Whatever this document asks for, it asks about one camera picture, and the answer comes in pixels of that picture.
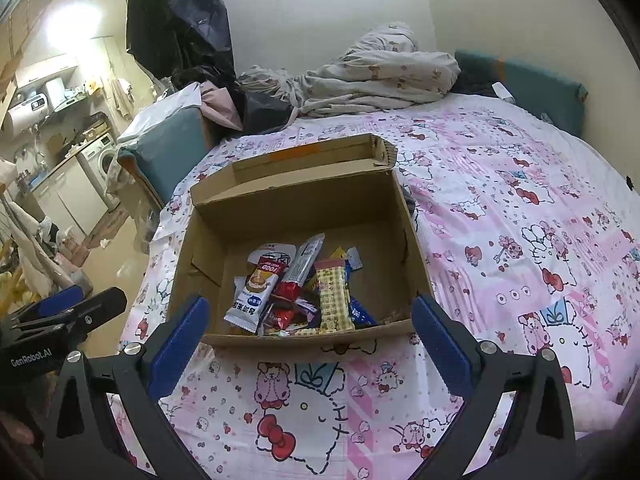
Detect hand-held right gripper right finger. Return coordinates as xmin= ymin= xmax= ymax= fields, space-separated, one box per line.
xmin=410 ymin=293 xmax=581 ymax=480

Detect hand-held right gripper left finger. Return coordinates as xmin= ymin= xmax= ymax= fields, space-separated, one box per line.
xmin=42 ymin=295 xmax=213 ymax=480

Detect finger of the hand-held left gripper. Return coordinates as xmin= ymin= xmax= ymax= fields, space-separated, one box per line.
xmin=0 ymin=285 xmax=84 ymax=329
xmin=59 ymin=287 xmax=129 ymax=341

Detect blue yellow snack packet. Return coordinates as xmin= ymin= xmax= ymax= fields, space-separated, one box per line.
xmin=347 ymin=295 xmax=378 ymax=328

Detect white blue-label cereal packet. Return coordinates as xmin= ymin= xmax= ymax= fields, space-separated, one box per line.
xmin=223 ymin=255 xmax=293 ymax=336

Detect small red candy packet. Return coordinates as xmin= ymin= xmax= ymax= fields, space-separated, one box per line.
xmin=270 ymin=306 xmax=302 ymax=332

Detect yellow checked snack packet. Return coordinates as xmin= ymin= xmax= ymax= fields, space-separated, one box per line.
xmin=314 ymin=257 xmax=357 ymax=333

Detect white red-print snack packet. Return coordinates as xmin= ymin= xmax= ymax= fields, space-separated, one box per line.
xmin=247 ymin=241 xmax=297 ymax=266

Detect white snack bar red end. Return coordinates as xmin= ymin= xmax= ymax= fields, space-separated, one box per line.
xmin=275 ymin=232 xmax=326 ymax=306

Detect cardboard box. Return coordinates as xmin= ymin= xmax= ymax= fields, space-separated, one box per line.
xmin=167 ymin=132 xmax=426 ymax=356

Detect person's left hand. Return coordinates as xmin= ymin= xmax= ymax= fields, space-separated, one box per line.
xmin=0 ymin=410 xmax=36 ymax=461

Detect yellow stool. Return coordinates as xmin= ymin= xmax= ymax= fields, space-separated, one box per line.
xmin=0 ymin=240 xmax=31 ymax=311

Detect hanging pale clothes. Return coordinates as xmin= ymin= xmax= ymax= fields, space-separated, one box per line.
xmin=0 ymin=160 xmax=58 ymax=291

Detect white kitchen base cabinet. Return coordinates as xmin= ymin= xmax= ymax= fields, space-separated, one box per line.
xmin=32 ymin=157 xmax=108 ymax=241

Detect white washing machine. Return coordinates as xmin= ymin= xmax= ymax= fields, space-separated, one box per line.
xmin=80 ymin=132 xmax=118 ymax=196

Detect teal padded panel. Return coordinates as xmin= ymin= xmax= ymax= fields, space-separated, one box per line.
xmin=117 ymin=105 xmax=216 ymax=206

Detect white water heater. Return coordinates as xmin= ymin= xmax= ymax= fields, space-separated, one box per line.
xmin=5 ymin=95 xmax=51 ymax=136

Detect white sheet cover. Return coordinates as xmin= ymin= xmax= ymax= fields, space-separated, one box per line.
xmin=120 ymin=82 xmax=201 ymax=143

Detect hanging beige towel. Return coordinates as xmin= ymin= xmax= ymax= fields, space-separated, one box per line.
xmin=112 ymin=77 xmax=133 ymax=111

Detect pink cloth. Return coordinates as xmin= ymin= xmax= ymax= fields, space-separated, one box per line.
xmin=200 ymin=85 xmax=246 ymax=131

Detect dark crumpled cloth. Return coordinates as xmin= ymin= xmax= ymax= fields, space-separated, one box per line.
xmin=240 ymin=90 xmax=296 ymax=133

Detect teal pillow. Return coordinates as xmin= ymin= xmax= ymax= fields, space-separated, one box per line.
xmin=455 ymin=50 xmax=588 ymax=136

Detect crumpled grey printed quilt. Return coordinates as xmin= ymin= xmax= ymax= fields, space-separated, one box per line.
xmin=237 ymin=22 xmax=461 ymax=118

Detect black plastic bag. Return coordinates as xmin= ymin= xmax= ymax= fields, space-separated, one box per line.
xmin=126 ymin=0 xmax=236 ymax=76

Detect white wall cabinet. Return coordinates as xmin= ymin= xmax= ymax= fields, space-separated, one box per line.
xmin=15 ymin=62 xmax=78 ymax=88

